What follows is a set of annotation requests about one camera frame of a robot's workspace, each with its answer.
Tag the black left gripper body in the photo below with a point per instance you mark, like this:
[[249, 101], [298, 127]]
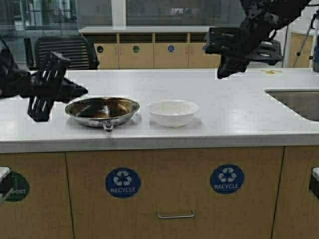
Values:
[[46, 86]]

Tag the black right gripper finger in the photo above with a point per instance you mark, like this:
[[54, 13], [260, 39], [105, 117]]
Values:
[[232, 64]]

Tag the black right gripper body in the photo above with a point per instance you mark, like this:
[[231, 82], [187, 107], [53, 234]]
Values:
[[236, 43]]

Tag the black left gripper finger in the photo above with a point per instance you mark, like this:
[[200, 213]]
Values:
[[70, 91]]

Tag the dark steel frying pan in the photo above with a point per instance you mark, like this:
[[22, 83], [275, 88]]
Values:
[[102, 112]]

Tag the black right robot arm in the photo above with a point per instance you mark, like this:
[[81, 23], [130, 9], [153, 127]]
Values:
[[263, 18]]

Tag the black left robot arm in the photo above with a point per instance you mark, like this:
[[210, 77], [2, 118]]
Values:
[[14, 81]]

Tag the background wooden bin cabinet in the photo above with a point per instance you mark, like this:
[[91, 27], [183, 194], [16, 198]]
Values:
[[150, 47]]

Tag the black mesh office chair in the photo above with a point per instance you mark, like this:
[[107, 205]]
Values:
[[79, 50]]

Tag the yellow scrap on counter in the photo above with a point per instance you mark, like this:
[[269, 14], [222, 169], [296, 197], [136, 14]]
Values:
[[271, 72]]

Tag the white serving bowl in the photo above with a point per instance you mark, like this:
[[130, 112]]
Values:
[[172, 113]]

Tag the steel sink basin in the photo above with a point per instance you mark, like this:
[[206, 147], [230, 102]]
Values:
[[304, 102]]

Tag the tripod stand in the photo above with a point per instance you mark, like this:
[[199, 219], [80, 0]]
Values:
[[304, 33]]

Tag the left blue recycle sticker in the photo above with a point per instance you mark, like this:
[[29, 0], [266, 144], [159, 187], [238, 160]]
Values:
[[122, 182]]

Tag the blue recycle sticker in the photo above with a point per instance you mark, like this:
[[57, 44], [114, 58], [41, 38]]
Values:
[[227, 179], [122, 182]]

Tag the green compost sticker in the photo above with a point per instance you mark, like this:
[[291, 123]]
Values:
[[20, 188]]

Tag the right blue recycle sticker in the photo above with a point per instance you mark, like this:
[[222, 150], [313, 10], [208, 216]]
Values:
[[227, 179]]

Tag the wooden island cabinet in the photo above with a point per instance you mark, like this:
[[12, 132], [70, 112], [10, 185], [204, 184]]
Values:
[[68, 198]]

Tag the black device at right edge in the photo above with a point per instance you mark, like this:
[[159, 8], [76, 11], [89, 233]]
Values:
[[314, 182]]

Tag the steel island drawer handle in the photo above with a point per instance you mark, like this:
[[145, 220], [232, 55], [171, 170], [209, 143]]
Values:
[[175, 216]]

